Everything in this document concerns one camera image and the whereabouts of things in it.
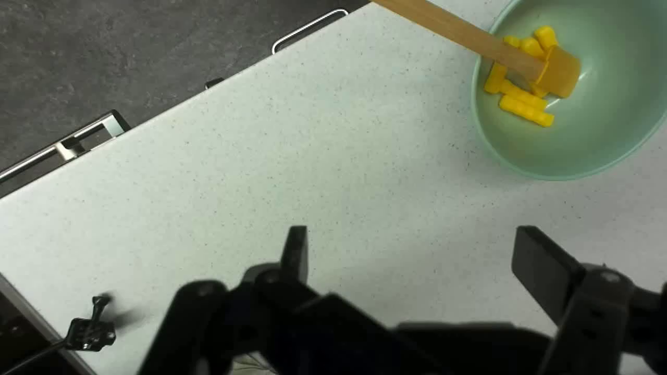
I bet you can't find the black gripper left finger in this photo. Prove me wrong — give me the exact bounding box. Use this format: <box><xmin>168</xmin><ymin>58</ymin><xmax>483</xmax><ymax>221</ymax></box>
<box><xmin>138</xmin><ymin>225</ymin><xmax>311</xmax><ymax>375</ymax></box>

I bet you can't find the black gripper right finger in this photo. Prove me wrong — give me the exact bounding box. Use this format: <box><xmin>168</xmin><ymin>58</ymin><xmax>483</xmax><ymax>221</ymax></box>
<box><xmin>510</xmin><ymin>225</ymin><xmax>667</xmax><ymax>375</ymax></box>

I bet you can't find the wooden spatula with yellow head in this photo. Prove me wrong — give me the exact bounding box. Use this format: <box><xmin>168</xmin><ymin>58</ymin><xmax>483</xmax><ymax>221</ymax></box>
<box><xmin>371</xmin><ymin>0</ymin><xmax>583</xmax><ymax>99</ymax></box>

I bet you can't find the mint green bowl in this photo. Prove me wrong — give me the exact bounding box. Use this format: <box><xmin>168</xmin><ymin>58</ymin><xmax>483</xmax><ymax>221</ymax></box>
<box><xmin>471</xmin><ymin>0</ymin><xmax>667</xmax><ymax>183</ymax></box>

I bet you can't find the metal drawer handle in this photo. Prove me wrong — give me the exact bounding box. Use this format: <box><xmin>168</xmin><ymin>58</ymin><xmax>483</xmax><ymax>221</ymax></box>
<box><xmin>269</xmin><ymin>7</ymin><xmax>352</xmax><ymax>56</ymax></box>
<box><xmin>0</xmin><ymin>108</ymin><xmax>134</xmax><ymax>200</ymax></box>

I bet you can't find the small black camera mount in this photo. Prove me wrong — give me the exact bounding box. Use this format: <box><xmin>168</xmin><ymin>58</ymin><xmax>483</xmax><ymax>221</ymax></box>
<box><xmin>64</xmin><ymin>291</ymin><xmax>119</xmax><ymax>351</ymax></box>

